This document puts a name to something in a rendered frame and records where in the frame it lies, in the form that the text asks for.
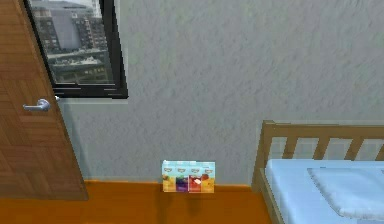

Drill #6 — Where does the colourful juice carton pack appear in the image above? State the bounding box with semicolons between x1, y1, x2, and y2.
161;160;216;194

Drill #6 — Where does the black framed window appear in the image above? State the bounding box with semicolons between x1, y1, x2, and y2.
23;0;130;100

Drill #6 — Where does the wooden bed with blue mattress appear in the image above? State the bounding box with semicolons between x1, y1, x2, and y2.
251;119;384;224

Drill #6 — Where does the brown wooden room door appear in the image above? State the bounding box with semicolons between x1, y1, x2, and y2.
0;0;90;202

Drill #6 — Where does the pale blue pillow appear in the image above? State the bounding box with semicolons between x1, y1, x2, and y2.
306;167;384;222

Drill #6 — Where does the silver door lever handle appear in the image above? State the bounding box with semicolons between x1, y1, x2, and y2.
22;98;52;113

